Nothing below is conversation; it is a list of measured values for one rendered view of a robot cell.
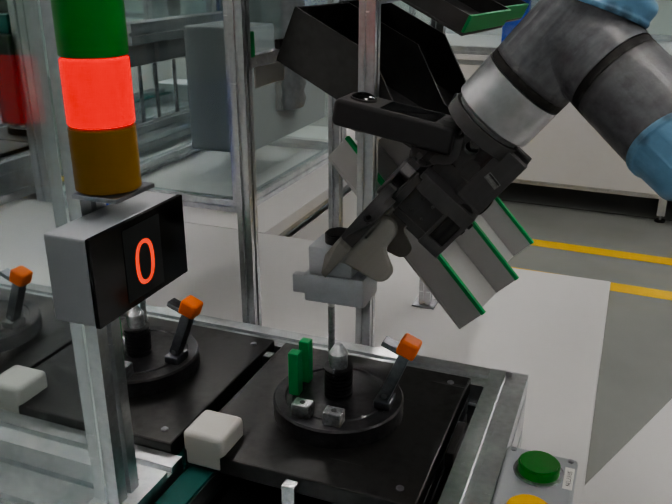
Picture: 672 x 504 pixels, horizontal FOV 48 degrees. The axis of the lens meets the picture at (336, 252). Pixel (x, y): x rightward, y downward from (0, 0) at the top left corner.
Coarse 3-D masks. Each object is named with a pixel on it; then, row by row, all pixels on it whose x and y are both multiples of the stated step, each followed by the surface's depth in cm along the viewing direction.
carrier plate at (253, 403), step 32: (288, 352) 93; (320, 352) 93; (256, 384) 86; (416, 384) 86; (448, 384) 86; (256, 416) 80; (416, 416) 80; (448, 416) 80; (256, 448) 75; (288, 448) 75; (320, 448) 75; (352, 448) 75; (384, 448) 75; (416, 448) 75; (256, 480) 73; (320, 480) 70; (352, 480) 70; (384, 480) 70; (416, 480) 70
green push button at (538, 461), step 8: (520, 456) 74; (528, 456) 73; (536, 456) 73; (544, 456) 73; (552, 456) 73; (520, 464) 72; (528, 464) 72; (536, 464) 72; (544, 464) 72; (552, 464) 72; (520, 472) 72; (528, 472) 71; (536, 472) 71; (544, 472) 71; (552, 472) 71; (536, 480) 71; (544, 480) 71; (552, 480) 71
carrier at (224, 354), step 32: (128, 320) 87; (160, 320) 101; (128, 352) 88; (160, 352) 89; (192, 352) 89; (224, 352) 93; (256, 352) 93; (128, 384) 83; (160, 384) 84; (192, 384) 86; (224, 384) 86; (160, 416) 80; (192, 416) 80; (160, 448) 76
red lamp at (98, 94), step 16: (64, 64) 53; (80, 64) 52; (96, 64) 53; (112, 64) 53; (128, 64) 55; (64, 80) 53; (80, 80) 53; (96, 80) 53; (112, 80) 53; (128, 80) 55; (64, 96) 54; (80, 96) 53; (96, 96) 53; (112, 96) 54; (128, 96) 55; (80, 112) 54; (96, 112) 54; (112, 112) 54; (128, 112) 55; (80, 128) 54; (96, 128) 54
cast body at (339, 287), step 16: (320, 240) 74; (336, 240) 73; (320, 256) 73; (304, 272) 77; (320, 272) 74; (336, 272) 73; (352, 272) 73; (304, 288) 75; (320, 288) 74; (336, 288) 74; (352, 288) 73; (368, 288) 74; (336, 304) 74; (352, 304) 74
